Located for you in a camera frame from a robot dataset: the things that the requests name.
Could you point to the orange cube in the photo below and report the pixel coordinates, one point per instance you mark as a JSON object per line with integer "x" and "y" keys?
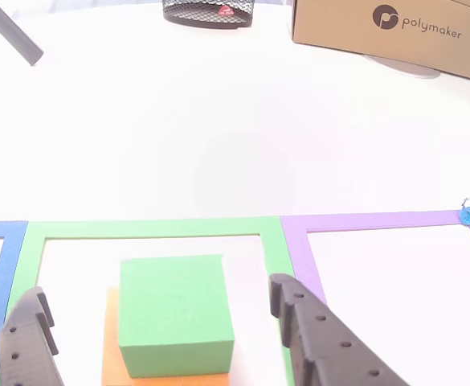
{"x": 112, "y": 354}

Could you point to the cardboard box polymaker logo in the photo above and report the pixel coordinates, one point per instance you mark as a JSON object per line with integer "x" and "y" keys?
{"x": 359, "y": 28}

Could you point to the green square frame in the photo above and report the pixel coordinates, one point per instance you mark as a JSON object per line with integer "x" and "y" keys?
{"x": 154, "y": 228}

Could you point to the green cube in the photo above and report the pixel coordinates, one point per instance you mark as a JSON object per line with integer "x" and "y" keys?
{"x": 174, "y": 301}

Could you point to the black mesh pen holder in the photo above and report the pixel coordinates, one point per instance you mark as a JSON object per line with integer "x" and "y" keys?
{"x": 206, "y": 12}

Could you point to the grey metal rod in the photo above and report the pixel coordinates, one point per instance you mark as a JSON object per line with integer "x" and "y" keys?
{"x": 11, "y": 34}

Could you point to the purple square frame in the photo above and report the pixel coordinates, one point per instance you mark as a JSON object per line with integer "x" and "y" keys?
{"x": 299, "y": 257}

